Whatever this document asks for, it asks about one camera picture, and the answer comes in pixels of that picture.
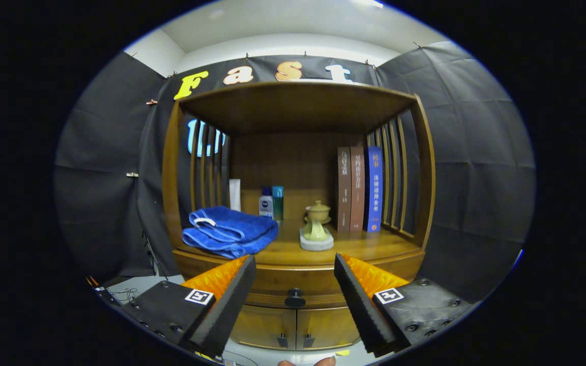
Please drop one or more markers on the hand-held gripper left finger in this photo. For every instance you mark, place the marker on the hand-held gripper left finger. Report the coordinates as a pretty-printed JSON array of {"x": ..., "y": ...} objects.
[{"x": 224, "y": 310}]

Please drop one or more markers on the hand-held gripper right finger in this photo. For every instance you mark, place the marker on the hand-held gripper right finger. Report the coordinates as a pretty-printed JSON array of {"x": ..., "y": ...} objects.
[{"x": 363, "y": 310}]

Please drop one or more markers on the wooden drawer with black knob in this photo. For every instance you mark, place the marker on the wooden drawer with black knob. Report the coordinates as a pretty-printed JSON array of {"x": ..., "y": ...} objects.
[{"x": 298, "y": 282}]

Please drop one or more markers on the white soap dish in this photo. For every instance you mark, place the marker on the white soap dish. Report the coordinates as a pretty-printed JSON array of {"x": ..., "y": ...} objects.
[{"x": 316, "y": 246}]

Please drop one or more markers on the wooden cabinet door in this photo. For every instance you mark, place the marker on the wooden cabinet door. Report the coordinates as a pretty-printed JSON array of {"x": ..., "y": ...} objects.
[
  {"x": 326, "y": 328},
  {"x": 265, "y": 328}
]

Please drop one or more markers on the wooden countertop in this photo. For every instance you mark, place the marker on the wooden countertop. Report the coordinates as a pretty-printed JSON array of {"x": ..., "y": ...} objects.
[{"x": 364, "y": 246}]

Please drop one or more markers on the wooden cabinet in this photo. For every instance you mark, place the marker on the wooden cabinet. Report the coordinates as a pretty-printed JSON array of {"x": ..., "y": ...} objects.
[{"x": 298, "y": 107}]

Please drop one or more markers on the folded blue towel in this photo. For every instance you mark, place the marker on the folded blue towel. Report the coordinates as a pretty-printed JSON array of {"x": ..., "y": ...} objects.
[{"x": 232, "y": 231}]

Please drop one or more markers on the beige lidded tea cup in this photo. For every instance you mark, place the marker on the beige lidded tea cup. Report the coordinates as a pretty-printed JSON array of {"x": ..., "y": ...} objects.
[{"x": 318, "y": 210}]

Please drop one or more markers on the white lotion bottle blue cap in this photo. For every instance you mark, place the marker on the white lotion bottle blue cap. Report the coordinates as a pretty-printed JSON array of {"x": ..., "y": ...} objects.
[{"x": 266, "y": 206}]

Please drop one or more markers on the white tube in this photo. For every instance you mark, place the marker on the white tube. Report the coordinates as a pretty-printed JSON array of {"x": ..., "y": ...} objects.
[{"x": 235, "y": 194}]

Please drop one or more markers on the reddish brown book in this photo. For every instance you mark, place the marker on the reddish brown book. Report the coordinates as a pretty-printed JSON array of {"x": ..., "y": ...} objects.
[{"x": 357, "y": 193}]

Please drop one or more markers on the dark brown book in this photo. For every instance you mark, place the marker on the dark brown book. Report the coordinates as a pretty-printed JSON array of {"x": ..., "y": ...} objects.
[{"x": 344, "y": 193}]

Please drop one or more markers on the teal bottle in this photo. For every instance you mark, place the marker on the teal bottle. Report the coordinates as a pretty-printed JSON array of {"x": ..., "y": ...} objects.
[{"x": 278, "y": 203}]

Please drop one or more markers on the blue book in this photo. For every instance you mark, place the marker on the blue book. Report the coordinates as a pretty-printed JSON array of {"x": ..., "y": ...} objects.
[{"x": 373, "y": 190}]

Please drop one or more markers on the black backdrop cloth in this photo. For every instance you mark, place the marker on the black backdrop cloth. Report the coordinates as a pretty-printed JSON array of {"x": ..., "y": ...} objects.
[{"x": 476, "y": 152}]

